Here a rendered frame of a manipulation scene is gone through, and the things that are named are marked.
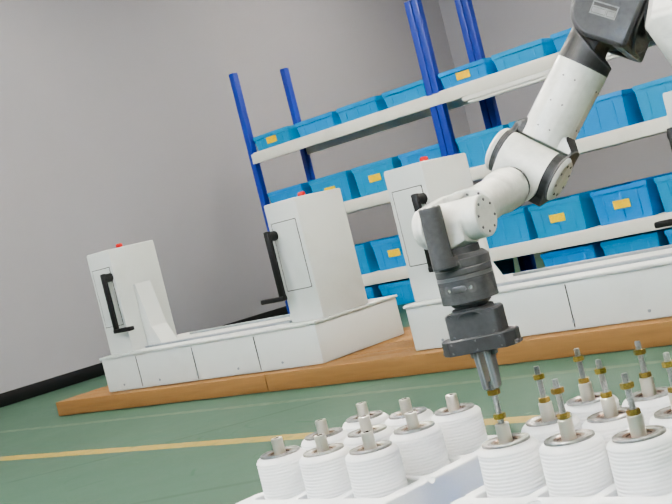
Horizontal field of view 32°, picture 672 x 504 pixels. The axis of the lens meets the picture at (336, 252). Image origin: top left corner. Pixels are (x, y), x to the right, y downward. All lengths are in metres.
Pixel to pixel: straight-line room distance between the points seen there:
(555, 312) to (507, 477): 2.48
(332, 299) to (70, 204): 3.93
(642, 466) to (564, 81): 0.68
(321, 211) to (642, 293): 1.66
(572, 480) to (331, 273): 3.49
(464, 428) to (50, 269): 6.57
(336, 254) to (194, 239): 4.24
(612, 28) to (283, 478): 0.97
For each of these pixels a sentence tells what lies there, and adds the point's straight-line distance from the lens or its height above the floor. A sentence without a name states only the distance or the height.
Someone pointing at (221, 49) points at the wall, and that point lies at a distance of 10.00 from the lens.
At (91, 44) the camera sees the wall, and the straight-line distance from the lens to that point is 9.20.
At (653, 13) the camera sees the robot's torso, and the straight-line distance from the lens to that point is 1.94.
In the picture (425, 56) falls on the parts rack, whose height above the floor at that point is 1.56.
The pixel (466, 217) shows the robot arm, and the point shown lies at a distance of 1.77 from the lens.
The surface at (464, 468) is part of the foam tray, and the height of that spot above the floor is 0.17.
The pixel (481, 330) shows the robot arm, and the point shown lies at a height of 0.43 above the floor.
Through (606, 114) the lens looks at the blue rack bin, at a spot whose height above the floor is 0.89.
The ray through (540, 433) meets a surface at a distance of 1.91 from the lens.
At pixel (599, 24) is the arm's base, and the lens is 2.00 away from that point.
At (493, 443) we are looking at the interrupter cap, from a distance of 1.86.
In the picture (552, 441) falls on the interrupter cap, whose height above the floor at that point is 0.25.
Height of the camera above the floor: 0.64
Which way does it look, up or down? 1 degrees down
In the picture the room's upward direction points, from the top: 14 degrees counter-clockwise
